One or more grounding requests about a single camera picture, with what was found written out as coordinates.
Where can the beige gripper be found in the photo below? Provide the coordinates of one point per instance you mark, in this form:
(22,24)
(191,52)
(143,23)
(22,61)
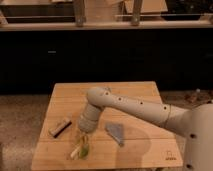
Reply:
(87,122)

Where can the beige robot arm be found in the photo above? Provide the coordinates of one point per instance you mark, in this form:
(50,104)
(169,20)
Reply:
(194,124)

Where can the green leafy toy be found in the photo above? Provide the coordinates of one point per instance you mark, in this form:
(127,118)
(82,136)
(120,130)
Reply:
(84,151)

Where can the wooden block with black strip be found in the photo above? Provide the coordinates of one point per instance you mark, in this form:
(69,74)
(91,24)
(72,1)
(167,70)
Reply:
(59,127)

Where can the grey blue cloth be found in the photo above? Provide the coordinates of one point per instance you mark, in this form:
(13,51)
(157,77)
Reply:
(116,131)

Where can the wooden shelf rail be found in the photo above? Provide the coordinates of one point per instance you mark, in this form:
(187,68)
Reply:
(205,21)

